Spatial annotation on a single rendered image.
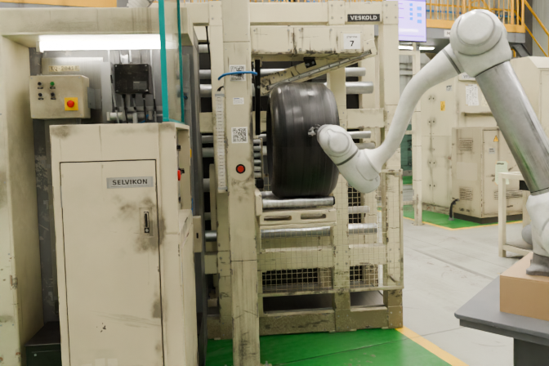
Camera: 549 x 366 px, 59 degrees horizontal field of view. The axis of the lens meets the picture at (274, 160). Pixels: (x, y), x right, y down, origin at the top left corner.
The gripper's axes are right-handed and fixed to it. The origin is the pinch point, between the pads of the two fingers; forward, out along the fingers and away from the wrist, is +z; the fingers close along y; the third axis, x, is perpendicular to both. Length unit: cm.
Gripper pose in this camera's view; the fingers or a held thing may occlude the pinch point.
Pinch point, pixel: (318, 128)
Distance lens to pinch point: 208.4
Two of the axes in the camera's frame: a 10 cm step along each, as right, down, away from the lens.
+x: 0.2, 9.8, 1.9
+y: -10.0, 0.3, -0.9
